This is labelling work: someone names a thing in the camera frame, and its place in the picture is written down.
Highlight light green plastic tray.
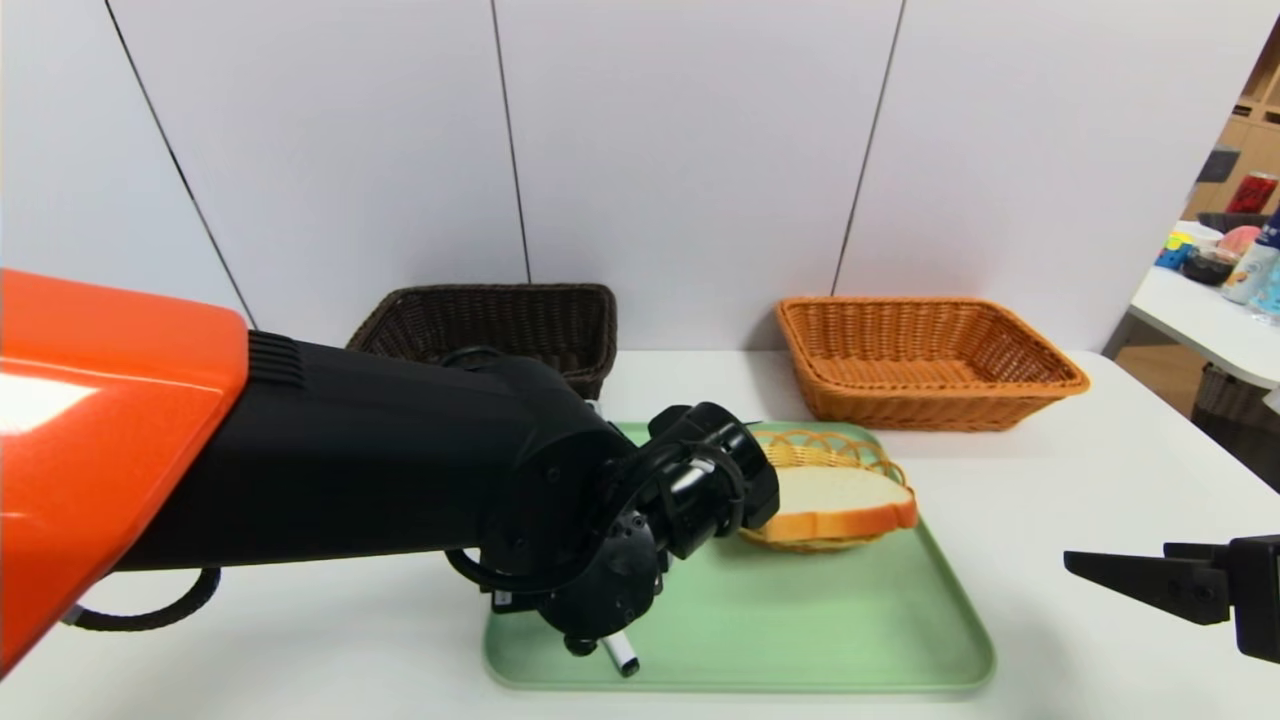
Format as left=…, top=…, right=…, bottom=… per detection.
left=483, top=421, right=997, bottom=693

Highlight dark grey woven basket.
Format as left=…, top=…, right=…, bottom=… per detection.
left=1194, top=211, right=1269, bottom=236

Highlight red drink can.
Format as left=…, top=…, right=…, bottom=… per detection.
left=1226, top=172, right=1278, bottom=215

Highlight white marker pen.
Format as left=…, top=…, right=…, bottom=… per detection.
left=600, top=633, right=641, bottom=679

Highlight large orange wicker basket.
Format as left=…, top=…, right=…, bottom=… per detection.
left=776, top=296, right=1091, bottom=433

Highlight slice of white bread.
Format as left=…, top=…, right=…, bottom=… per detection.
left=745, top=465, right=919, bottom=544

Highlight black bowl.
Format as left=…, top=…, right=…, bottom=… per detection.
left=1180, top=248, right=1234, bottom=287

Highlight clear plastic bottle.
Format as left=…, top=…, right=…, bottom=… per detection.
left=1245, top=253, right=1280, bottom=327

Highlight white side table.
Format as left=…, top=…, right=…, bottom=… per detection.
left=1127, top=220, right=1280, bottom=391

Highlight dark brown wicker basket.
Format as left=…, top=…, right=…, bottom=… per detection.
left=345, top=283, right=619, bottom=401

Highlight small yellow oval wicker basket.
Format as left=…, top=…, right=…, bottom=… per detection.
left=738, top=429, right=909, bottom=554

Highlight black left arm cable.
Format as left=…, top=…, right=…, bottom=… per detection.
left=65, top=568, right=221, bottom=633

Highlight wooden shelf unit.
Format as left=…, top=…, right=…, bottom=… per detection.
left=1180, top=10, right=1280, bottom=224

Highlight white bottle with blue cap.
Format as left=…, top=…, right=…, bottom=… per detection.
left=1218, top=203, right=1280, bottom=305

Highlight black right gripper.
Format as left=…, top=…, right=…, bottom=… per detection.
left=1063, top=534, right=1280, bottom=665

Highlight colourful toy block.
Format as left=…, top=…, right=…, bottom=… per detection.
left=1152, top=230, right=1197, bottom=271

